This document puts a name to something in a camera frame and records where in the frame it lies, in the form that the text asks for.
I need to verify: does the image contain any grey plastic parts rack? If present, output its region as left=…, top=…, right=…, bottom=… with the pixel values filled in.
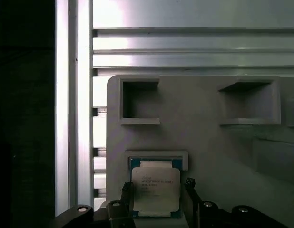
left=106, top=74, right=294, bottom=228

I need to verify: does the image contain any silver topped CPU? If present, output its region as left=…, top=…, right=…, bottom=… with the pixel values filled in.
left=129, top=155, right=184, bottom=218

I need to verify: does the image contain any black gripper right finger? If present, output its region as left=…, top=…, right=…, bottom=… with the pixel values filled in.
left=185, top=177, right=288, bottom=228

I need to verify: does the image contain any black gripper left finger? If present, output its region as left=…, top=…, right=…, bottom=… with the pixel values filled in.
left=49, top=181, right=135, bottom=228

